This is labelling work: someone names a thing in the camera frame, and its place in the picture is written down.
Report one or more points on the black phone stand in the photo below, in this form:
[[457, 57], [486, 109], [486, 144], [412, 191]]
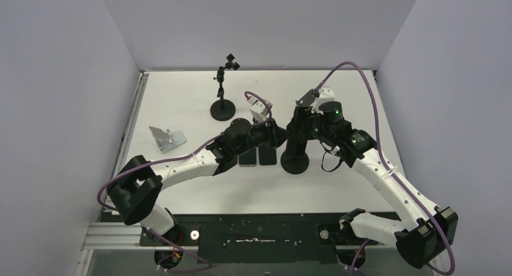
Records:
[[223, 109], [294, 165]]

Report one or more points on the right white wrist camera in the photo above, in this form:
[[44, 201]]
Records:
[[325, 94]]

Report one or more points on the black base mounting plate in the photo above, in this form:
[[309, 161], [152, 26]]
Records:
[[271, 239]]

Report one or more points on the aluminium rail left edge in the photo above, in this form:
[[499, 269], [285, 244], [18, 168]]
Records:
[[130, 123]]

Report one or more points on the brown base phone stand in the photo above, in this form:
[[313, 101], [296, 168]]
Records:
[[307, 99]]

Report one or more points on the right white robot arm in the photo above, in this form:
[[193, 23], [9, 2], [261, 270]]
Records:
[[423, 229]]

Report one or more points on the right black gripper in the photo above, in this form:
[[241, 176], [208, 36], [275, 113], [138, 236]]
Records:
[[298, 124]]

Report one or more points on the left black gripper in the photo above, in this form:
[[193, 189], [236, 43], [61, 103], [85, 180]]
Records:
[[275, 135]]

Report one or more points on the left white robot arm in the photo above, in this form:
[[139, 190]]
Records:
[[135, 190]]

